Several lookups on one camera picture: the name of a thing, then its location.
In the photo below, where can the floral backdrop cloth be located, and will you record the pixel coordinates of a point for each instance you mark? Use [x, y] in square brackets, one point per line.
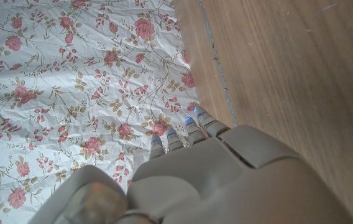
[71, 77]

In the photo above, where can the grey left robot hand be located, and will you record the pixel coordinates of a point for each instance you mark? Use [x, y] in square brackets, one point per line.
[226, 186]

